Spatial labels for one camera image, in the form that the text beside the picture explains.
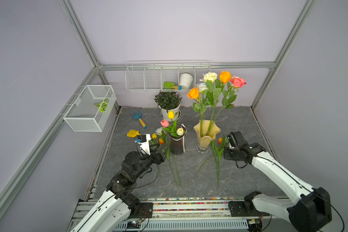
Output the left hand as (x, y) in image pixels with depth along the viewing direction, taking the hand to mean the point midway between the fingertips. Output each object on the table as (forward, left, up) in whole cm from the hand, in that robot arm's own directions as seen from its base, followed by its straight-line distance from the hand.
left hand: (165, 145), depth 70 cm
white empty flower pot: (+45, -15, +6) cm, 47 cm away
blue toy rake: (+43, +23, -26) cm, 56 cm away
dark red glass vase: (+12, -7, -21) cm, 25 cm away
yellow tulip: (+16, -4, +4) cm, 17 cm away
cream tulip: (+4, -8, +6) cm, 10 cm away
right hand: (+1, -35, -14) cm, 37 cm away
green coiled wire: (+26, +34, +4) cm, 43 cm away
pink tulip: (+10, -1, +5) cm, 11 cm away
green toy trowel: (+48, -3, -1) cm, 49 cm away
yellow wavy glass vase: (+6, -22, -11) cm, 25 cm away
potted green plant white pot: (+40, -2, -8) cm, 40 cm away
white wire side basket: (+26, +42, +2) cm, 50 cm away
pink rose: (+4, -32, -23) cm, 40 cm away
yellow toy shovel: (+26, +25, -25) cm, 44 cm away
